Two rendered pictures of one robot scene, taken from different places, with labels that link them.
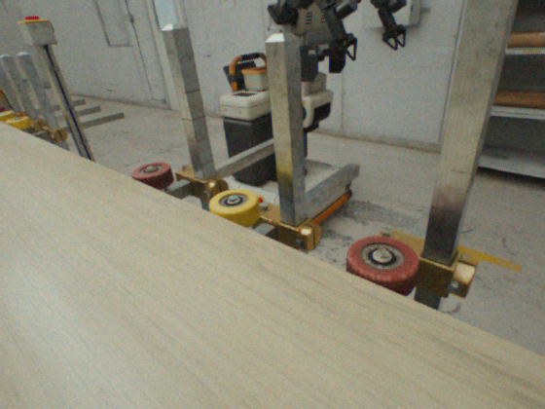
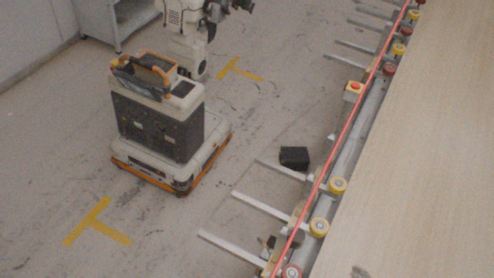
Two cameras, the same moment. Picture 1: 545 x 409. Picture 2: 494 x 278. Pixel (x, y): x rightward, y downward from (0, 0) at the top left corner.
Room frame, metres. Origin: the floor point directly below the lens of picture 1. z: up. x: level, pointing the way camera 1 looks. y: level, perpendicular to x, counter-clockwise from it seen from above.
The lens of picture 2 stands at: (2.12, 1.91, 2.40)
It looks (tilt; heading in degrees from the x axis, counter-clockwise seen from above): 47 degrees down; 249
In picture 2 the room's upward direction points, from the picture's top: 7 degrees clockwise
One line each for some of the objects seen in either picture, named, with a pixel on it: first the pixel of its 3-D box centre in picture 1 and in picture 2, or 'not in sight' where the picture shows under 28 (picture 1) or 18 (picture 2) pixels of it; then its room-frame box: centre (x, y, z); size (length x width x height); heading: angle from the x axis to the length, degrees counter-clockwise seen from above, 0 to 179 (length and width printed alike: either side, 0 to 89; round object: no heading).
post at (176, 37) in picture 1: (199, 149); (377, 56); (0.67, 0.15, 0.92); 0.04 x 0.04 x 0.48; 47
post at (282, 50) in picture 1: (291, 187); (384, 40); (0.50, -0.03, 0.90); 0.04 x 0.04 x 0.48; 47
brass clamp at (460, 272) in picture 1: (419, 262); not in sight; (0.35, -0.20, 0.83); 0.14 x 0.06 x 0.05; 47
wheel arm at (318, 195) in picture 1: (306, 204); (365, 50); (0.60, -0.07, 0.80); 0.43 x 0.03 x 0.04; 137
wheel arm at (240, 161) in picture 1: (227, 168); (356, 66); (0.77, 0.12, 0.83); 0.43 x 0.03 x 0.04; 137
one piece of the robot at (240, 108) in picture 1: (271, 126); (161, 103); (1.99, -0.02, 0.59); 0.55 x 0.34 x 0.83; 137
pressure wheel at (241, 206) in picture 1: (237, 227); (396, 53); (0.45, 0.07, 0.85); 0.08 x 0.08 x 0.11
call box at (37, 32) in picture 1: (38, 34); (353, 93); (1.17, 0.70, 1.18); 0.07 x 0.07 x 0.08; 47
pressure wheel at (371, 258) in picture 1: (379, 288); (404, 35); (0.28, -0.12, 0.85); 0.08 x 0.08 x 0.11
